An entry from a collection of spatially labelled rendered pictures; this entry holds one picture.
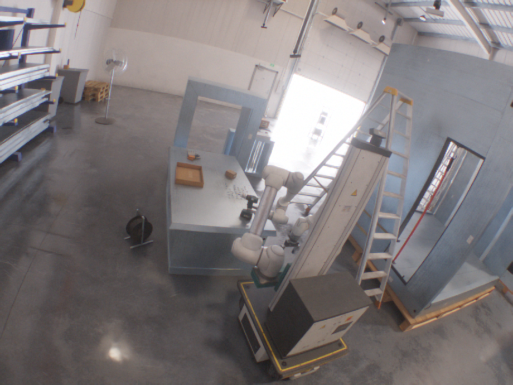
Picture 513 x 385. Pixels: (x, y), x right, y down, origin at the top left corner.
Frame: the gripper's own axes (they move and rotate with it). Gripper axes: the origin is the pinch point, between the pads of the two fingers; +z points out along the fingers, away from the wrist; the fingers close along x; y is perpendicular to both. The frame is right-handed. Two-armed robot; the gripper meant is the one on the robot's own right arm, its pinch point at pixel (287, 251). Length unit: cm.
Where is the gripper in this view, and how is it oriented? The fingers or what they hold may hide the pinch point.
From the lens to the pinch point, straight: 244.6
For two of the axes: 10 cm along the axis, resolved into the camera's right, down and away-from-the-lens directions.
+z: -3.0, 8.5, 4.3
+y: 3.6, 5.2, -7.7
